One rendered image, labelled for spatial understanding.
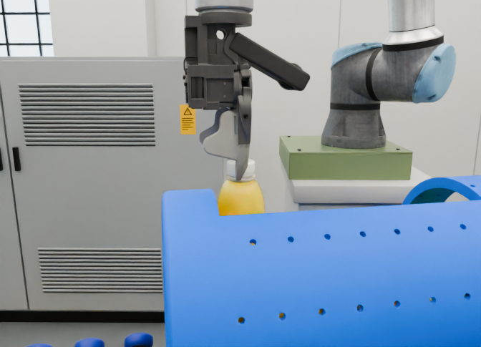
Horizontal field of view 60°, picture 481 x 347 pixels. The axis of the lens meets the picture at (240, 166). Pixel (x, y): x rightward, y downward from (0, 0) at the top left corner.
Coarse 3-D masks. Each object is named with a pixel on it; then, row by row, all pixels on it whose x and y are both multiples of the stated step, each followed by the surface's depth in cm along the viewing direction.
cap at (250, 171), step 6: (228, 162) 57; (234, 162) 57; (252, 162) 57; (228, 168) 57; (234, 168) 56; (252, 168) 57; (228, 174) 57; (234, 174) 57; (246, 174) 57; (252, 174) 57
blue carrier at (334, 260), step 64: (192, 192) 52; (448, 192) 68; (192, 256) 43; (256, 256) 44; (320, 256) 45; (384, 256) 46; (448, 256) 47; (192, 320) 41; (256, 320) 42; (320, 320) 43; (384, 320) 44; (448, 320) 46
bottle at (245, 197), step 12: (228, 180) 58; (240, 180) 56; (252, 180) 58; (228, 192) 57; (240, 192) 56; (252, 192) 57; (228, 204) 56; (240, 204) 56; (252, 204) 56; (264, 204) 59
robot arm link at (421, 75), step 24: (408, 0) 78; (432, 0) 79; (408, 24) 80; (432, 24) 81; (384, 48) 85; (408, 48) 80; (432, 48) 80; (384, 72) 86; (408, 72) 82; (432, 72) 79; (384, 96) 89; (408, 96) 85; (432, 96) 83
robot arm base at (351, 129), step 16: (336, 112) 96; (352, 112) 94; (368, 112) 94; (336, 128) 96; (352, 128) 94; (368, 128) 93; (336, 144) 95; (352, 144) 93; (368, 144) 93; (384, 144) 96
